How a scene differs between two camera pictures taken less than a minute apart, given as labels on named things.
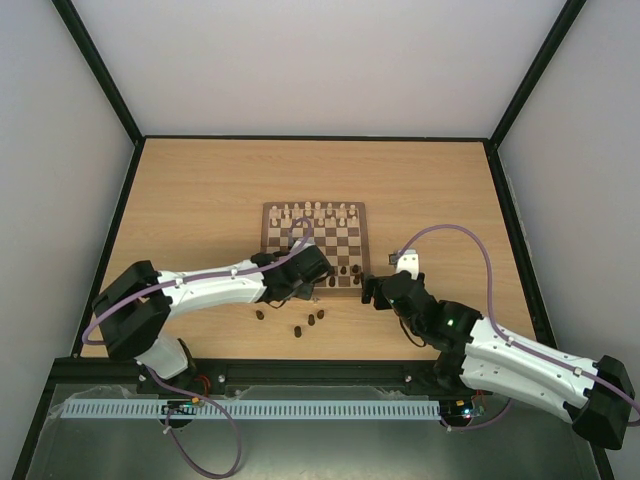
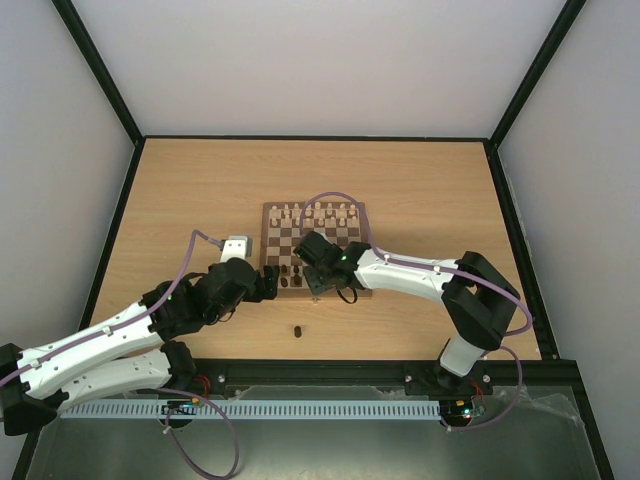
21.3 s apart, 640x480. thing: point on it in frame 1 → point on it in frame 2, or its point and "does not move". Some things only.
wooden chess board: (336, 229) does not move
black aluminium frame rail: (426, 376) does not move
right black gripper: (376, 293) → (314, 279)
